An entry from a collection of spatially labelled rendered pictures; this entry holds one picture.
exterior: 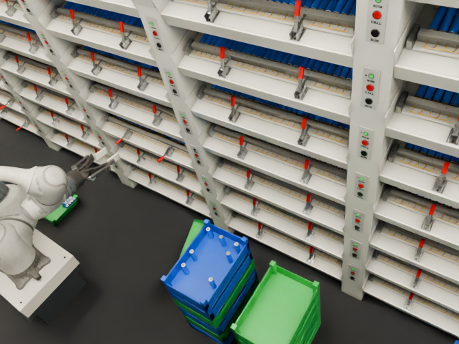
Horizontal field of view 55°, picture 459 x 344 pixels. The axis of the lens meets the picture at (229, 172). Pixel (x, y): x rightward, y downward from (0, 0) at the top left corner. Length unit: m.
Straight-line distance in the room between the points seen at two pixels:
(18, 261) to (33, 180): 0.56
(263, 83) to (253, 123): 0.20
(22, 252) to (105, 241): 0.54
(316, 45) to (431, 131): 0.35
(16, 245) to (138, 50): 0.99
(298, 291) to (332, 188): 0.44
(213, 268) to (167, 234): 0.69
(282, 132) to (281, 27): 0.39
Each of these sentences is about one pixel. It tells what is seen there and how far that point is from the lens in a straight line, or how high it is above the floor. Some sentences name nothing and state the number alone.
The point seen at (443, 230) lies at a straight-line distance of 1.48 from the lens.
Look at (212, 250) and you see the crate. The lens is 1.78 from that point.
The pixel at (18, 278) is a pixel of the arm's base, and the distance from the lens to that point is 2.21.
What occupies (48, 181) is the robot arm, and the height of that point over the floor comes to 0.87.
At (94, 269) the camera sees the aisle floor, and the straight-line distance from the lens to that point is 2.42.
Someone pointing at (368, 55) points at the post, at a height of 1.27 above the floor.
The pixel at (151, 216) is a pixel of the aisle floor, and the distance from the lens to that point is 2.47.
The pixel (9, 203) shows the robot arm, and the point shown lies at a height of 0.55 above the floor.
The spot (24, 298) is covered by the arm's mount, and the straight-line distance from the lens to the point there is 2.18.
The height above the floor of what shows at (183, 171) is 0.33.
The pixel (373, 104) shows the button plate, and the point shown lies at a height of 1.14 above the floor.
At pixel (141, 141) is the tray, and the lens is 2.14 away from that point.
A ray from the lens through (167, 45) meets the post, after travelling 1.46.
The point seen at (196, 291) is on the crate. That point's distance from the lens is 1.71.
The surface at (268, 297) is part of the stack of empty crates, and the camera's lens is 1.74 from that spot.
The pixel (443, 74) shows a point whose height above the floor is 1.26.
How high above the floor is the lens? 1.91
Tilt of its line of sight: 49 degrees down
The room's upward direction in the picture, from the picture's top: 15 degrees counter-clockwise
